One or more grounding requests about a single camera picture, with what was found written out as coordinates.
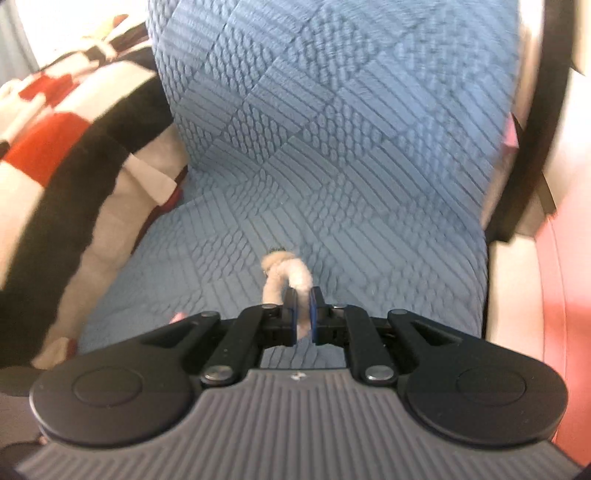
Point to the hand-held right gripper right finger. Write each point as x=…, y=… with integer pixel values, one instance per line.
x=314, y=313

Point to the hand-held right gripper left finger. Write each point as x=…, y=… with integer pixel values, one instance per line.
x=291, y=314

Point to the blue textured sofa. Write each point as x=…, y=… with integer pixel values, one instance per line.
x=351, y=138

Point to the white side table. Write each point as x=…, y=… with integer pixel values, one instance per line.
x=512, y=286

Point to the pink gift box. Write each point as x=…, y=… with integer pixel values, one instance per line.
x=568, y=295

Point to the black white red striped blanket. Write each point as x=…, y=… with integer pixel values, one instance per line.
x=60, y=152

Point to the black pole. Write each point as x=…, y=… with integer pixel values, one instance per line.
x=540, y=115

